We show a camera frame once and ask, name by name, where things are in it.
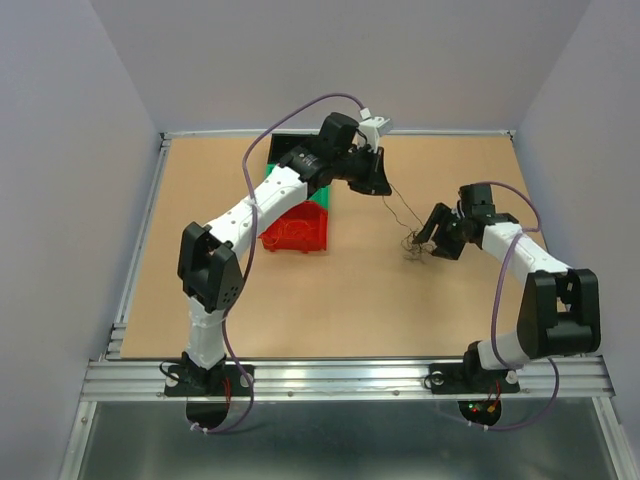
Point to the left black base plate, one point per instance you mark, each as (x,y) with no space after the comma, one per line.
(182,380)

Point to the aluminium frame rail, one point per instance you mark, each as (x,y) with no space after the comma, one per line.
(333,379)

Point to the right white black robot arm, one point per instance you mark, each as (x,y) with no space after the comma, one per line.
(559,313)

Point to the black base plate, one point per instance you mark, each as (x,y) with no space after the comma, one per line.
(182,380)
(454,378)

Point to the red plastic bin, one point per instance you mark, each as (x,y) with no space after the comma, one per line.
(303,228)

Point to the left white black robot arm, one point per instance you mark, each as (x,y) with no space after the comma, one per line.
(209,259)

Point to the green plastic bin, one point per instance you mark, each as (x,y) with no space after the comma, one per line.
(320,197)

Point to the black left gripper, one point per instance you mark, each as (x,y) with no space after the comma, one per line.
(374,181)

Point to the black plastic bin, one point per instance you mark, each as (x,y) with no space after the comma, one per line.
(290,145)

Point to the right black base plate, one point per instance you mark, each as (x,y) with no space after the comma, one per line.
(454,378)

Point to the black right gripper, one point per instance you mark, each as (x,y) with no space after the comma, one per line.
(444,247)

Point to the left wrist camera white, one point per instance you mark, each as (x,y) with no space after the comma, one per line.
(373,128)

